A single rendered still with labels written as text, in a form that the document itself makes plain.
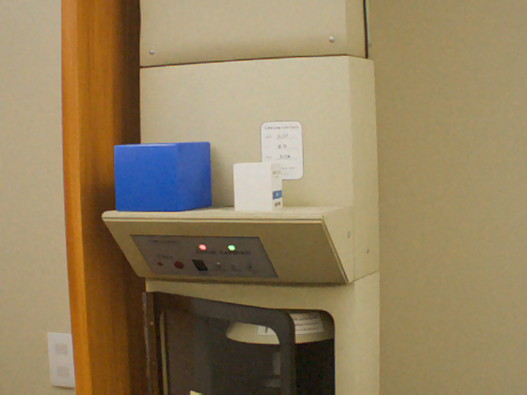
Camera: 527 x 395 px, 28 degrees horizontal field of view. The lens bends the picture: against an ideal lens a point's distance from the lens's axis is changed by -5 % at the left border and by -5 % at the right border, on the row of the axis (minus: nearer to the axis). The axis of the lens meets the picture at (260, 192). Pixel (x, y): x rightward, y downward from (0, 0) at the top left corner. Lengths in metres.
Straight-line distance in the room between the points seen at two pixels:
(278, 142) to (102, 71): 0.29
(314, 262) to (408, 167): 0.50
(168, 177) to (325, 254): 0.23
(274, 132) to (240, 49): 0.13
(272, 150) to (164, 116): 0.17
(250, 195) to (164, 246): 0.15
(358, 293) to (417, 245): 0.42
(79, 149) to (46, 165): 0.67
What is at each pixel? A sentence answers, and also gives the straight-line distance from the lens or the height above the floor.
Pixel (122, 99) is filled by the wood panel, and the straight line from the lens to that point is 1.64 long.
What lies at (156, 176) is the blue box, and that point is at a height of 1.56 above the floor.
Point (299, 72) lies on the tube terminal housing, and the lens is 1.47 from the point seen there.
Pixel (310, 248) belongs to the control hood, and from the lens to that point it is 1.39.
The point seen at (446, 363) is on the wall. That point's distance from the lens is 1.90.
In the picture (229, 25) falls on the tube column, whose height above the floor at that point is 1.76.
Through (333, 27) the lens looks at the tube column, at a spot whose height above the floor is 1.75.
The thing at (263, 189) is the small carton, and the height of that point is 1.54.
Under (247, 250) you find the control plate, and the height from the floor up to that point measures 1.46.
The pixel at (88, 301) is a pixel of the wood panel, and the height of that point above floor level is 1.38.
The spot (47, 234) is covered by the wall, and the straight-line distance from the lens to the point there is 2.21.
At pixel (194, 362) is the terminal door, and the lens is 1.51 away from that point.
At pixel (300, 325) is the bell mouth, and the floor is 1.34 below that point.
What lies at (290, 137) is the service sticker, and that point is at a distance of 1.48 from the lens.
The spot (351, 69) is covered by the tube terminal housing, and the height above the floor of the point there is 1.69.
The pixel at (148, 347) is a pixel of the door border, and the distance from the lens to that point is 1.59.
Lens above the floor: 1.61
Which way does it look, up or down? 3 degrees down
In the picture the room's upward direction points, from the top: 2 degrees counter-clockwise
